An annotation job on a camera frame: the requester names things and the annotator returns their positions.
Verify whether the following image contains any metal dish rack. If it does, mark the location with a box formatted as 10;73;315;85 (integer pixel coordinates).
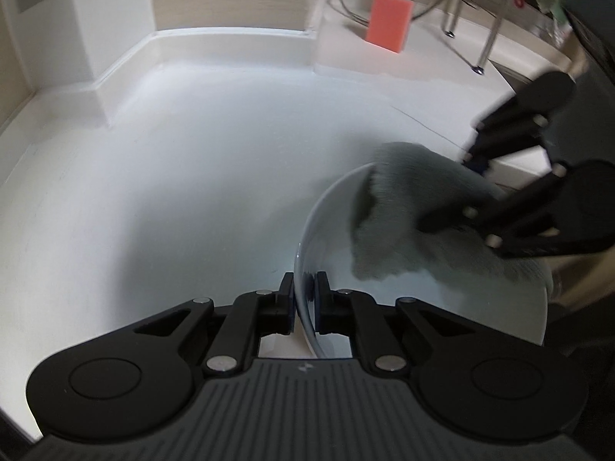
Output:
432;0;568;76

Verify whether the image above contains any white bowl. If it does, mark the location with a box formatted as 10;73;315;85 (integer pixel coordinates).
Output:
294;161;549;360

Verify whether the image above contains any grey fluffy cloth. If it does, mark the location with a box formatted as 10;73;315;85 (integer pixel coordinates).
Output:
350;141;544;284

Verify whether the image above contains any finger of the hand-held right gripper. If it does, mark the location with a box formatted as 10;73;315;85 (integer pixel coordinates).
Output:
417;168;572;261
462;90;553;176

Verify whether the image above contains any pink sponge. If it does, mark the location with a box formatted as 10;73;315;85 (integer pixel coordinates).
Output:
365;0;415;53

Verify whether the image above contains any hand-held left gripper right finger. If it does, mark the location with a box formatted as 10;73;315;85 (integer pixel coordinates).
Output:
312;271;477;376

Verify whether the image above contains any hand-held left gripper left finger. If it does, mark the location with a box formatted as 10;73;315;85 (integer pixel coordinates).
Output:
133;272;295;376

